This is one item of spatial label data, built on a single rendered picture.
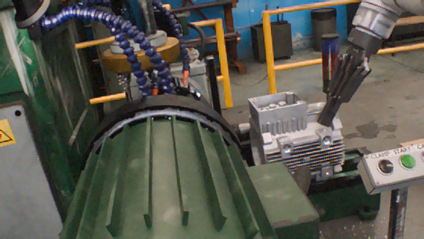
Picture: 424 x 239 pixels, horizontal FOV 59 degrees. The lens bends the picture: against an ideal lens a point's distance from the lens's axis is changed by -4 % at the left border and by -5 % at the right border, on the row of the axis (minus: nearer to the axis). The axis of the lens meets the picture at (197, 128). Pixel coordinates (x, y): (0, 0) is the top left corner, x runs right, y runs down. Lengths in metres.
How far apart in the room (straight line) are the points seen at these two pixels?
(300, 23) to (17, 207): 5.78
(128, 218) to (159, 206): 0.02
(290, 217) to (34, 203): 0.68
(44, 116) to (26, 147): 0.08
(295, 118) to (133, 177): 0.71
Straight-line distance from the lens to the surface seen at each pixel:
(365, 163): 0.85
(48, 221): 0.91
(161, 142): 0.33
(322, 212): 1.11
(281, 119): 0.95
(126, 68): 0.84
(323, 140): 0.97
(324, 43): 1.31
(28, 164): 0.84
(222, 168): 0.32
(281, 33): 5.75
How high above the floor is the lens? 1.49
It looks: 23 degrees down
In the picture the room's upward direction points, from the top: 10 degrees counter-clockwise
